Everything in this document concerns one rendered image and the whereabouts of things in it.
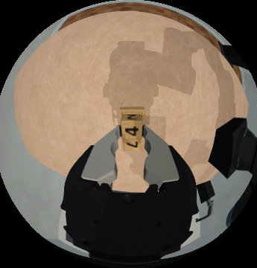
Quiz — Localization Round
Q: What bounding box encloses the tan cardboard digit cube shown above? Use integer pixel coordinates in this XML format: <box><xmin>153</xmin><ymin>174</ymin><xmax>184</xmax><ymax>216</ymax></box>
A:
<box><xmin>123</xmin><ymin>139</ymin><xmax>142</xmax><ymax>150</ymax></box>
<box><xmin>120</xmin><ymin>114</ymin><xmax>143</xmax><ymax>139</ymax></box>

